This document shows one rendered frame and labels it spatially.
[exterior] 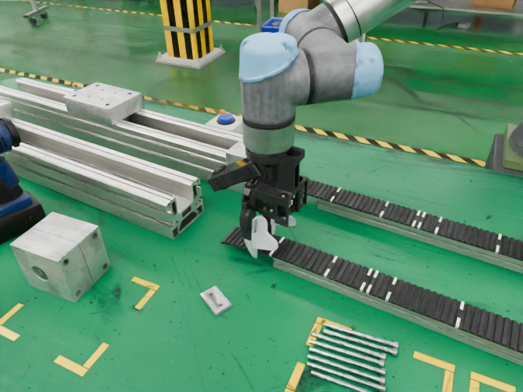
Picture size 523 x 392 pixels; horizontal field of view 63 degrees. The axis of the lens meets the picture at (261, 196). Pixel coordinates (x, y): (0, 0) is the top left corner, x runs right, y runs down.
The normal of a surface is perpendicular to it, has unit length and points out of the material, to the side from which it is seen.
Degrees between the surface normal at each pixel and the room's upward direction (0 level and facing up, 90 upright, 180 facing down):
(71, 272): 90
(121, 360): 0
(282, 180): 90
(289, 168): 90
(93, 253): 90
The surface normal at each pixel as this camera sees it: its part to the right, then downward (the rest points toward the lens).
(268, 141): -0.02, 0.59
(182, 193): -0.50, 0.52
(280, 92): 0.25, 0.57
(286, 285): -0.02, -0.80
